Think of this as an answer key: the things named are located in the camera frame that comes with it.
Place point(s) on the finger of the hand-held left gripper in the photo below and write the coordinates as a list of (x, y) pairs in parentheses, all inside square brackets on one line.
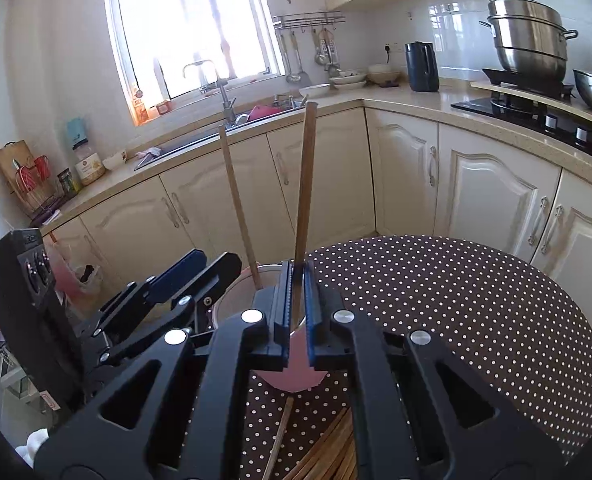
[(178, 275), (220, 272)]

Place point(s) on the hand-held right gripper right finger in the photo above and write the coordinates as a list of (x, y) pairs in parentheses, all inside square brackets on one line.
[(312, 320)]

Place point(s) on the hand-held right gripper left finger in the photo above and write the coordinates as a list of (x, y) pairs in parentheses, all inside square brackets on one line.
[(284, 305)]

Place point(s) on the pink cup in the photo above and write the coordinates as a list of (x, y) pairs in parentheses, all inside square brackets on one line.
[(296, 375)]

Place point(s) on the long wooden chopstick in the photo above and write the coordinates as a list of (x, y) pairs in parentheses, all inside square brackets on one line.
[(237, 200), (280, 437), (306, 185)]

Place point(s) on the pile of wooden chopsticks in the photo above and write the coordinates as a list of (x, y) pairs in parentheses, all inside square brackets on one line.
[(326, 450)]

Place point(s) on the pink trash bag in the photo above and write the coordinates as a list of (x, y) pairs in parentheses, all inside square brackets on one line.
[(68, 275)]

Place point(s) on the small dark jar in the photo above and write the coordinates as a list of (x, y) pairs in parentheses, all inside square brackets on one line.
[(67, 181)]

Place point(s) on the wooden cutting board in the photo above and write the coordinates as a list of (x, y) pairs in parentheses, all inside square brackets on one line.
[(13, 160)]

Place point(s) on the pink dish cloth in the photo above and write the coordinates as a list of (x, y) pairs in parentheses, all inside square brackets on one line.
[(150, 152)]

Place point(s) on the small white cup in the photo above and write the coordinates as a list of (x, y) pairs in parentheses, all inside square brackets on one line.
[(114, 160)]

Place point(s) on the glass jar with label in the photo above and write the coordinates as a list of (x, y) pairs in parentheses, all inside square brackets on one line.
[(88, 166)]

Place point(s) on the stainless steel sink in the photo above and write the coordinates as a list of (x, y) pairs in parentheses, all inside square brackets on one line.
[(200, 135)]

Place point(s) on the cream base cabinet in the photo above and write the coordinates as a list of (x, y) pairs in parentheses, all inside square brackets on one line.
[(336, 170)]

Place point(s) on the white lumpy object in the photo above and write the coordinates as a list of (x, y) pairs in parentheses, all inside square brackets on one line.
[(31, 445)]

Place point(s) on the teal container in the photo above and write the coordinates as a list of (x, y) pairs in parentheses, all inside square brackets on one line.
[(77, 132)]

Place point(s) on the red basin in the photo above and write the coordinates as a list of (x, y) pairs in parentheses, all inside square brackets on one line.
[(265, 111)]

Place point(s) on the small red jar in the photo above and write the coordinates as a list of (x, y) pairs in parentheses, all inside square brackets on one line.
[(163, 107)]

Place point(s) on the orange bottle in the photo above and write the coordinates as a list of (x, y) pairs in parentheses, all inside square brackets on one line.
[(139, 108)]

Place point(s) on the metal faucet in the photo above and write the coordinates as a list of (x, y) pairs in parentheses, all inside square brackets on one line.
[(224, 90)]

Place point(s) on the white bowl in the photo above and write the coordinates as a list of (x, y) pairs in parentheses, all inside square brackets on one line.
[(315, 91)]

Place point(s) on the hanging metal ladle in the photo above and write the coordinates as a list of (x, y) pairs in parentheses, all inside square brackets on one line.
[(292, 72)]

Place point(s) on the stack of white plates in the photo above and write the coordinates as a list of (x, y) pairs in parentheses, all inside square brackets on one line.
[(348, 80)]

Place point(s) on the hanging metal spatula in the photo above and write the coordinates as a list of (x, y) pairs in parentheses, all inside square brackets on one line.
[(333, 60)]

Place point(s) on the white framed window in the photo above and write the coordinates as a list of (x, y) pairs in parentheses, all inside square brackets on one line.
[(185, 25)]

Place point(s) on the stacked beige bowls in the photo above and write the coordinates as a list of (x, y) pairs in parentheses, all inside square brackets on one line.
[(383, 74)]

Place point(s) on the dark electric kettle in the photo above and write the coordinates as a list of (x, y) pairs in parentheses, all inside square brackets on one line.
[(422, 67)]

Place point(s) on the black gas stove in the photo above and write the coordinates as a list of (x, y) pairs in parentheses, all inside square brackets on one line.
[(521, 110)]

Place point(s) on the stainless steel steamer pot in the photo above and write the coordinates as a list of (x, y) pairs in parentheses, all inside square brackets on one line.
[(526, 35)]

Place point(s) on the metal wall utensil rack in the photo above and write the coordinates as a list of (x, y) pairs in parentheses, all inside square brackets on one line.
[(308, 19)]

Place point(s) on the white wall socket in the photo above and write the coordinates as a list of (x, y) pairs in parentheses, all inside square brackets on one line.
[(391, 48)]

